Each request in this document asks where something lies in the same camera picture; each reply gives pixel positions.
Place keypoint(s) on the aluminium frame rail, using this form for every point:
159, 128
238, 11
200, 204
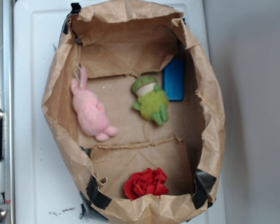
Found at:
6, 54

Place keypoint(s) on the green frog plush toy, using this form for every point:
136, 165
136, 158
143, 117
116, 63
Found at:
152, 101

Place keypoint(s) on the pink bunny plush toy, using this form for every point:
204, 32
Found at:
90, 111

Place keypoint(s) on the brown paper bag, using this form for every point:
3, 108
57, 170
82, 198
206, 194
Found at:
117, 42

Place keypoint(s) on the blue rectangular block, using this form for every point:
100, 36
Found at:
173, 80

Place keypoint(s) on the red paper flower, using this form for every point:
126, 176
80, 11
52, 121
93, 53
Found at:
145, 183

